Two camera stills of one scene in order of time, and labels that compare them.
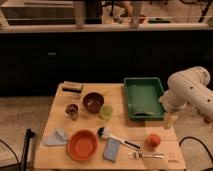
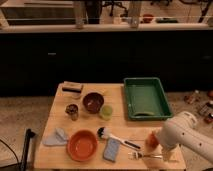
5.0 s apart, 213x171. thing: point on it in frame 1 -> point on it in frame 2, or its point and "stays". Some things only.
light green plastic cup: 105,112 stays
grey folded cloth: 56,138 stays
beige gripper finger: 170,120 -> 168,154
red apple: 153,140 stays
